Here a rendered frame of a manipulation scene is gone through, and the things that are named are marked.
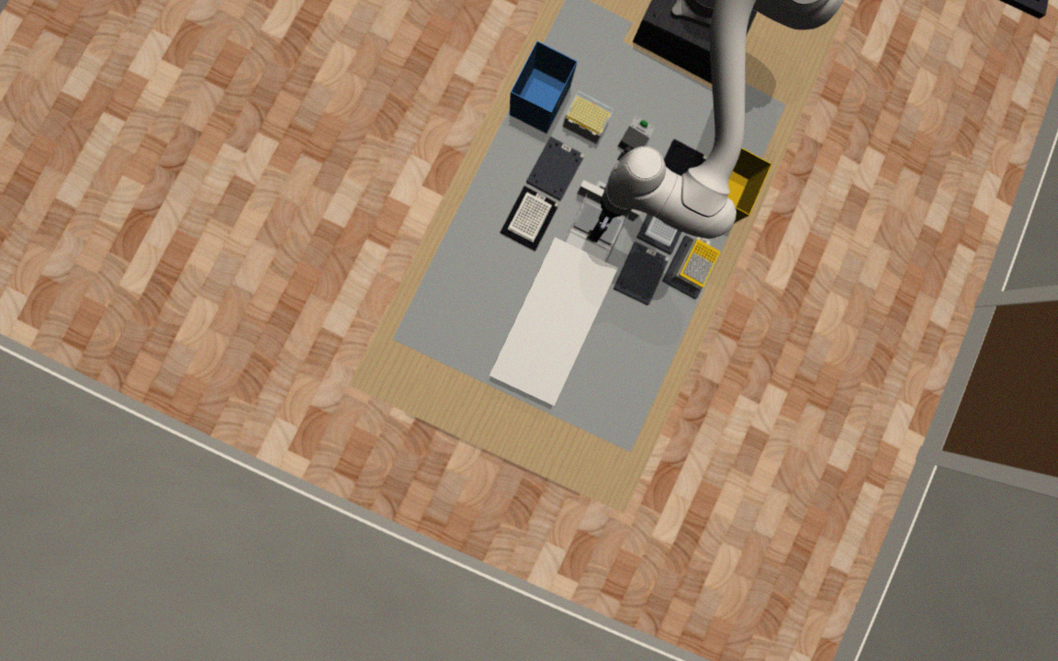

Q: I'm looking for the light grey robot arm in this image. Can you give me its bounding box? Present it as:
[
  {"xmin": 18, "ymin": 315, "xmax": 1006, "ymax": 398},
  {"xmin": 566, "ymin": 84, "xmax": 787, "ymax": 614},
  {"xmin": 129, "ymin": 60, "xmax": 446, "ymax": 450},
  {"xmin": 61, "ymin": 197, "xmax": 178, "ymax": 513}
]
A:
[{"xmin": 602, "ymin": 0, "xmax": 844, "ymax": 239}]

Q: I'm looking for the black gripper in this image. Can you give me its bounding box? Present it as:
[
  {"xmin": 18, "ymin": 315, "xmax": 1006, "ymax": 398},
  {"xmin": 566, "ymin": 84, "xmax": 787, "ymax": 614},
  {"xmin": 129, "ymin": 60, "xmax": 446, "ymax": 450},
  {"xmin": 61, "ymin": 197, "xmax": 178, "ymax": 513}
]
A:
[{"xmin": 586, "ymin": 199, "xmax": 622, "ymax": 242}]

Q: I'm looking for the blue open-top bin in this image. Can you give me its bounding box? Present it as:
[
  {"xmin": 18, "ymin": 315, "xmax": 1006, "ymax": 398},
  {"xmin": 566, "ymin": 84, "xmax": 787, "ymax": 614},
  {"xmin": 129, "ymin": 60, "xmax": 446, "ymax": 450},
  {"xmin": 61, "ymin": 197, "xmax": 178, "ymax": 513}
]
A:
[{"xmin": 510, "ymin": 41, "xmax": 577, "ymax": 134}]

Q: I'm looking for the grey bench mat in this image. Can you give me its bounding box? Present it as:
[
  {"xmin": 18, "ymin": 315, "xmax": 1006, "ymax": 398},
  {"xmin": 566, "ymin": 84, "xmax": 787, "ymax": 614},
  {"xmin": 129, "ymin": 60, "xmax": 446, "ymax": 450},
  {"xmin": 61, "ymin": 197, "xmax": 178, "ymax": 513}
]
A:
[{"xmin": 393, "ymin": 0, "xmax": 715, "ymax": 453}]

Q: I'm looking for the yellow open-top bin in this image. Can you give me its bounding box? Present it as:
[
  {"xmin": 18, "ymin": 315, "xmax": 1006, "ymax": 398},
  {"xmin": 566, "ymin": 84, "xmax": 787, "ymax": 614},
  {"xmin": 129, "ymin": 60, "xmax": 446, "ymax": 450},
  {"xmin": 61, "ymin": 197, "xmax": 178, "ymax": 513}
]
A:
[{"xmin": 728, "ymin": 148, "xmax": 771, "ymax": 223}]

